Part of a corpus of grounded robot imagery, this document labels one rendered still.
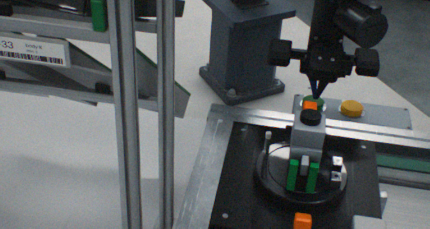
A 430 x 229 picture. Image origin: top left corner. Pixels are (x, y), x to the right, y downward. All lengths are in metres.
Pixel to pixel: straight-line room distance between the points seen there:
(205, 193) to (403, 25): 2.86
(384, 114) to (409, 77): 2.04
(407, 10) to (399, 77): 0.82
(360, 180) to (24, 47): 0.55
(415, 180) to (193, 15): 0.80
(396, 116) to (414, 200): 0.17
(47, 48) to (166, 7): 0.19
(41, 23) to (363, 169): 0.57
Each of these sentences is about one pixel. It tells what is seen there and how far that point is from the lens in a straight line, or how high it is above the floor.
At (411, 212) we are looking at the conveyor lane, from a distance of 0.98.
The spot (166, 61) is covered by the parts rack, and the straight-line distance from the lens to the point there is 0.75.
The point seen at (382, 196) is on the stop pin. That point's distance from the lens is 0.92.
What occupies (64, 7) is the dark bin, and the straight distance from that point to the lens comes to 0.60.
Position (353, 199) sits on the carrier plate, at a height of 0.97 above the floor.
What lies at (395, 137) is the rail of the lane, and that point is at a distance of 1.05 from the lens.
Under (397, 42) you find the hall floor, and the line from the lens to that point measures 3.44.
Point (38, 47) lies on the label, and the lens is 0.58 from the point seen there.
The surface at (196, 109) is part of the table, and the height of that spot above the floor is 0.86.
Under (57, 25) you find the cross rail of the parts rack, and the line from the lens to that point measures 0.57.
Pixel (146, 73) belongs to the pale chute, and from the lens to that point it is 0.77.
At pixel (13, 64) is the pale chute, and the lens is 0.78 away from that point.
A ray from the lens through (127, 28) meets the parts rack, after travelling 0.54.
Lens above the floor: 1.57
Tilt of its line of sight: 36 degrees down
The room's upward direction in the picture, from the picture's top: 4 degrees clockwise
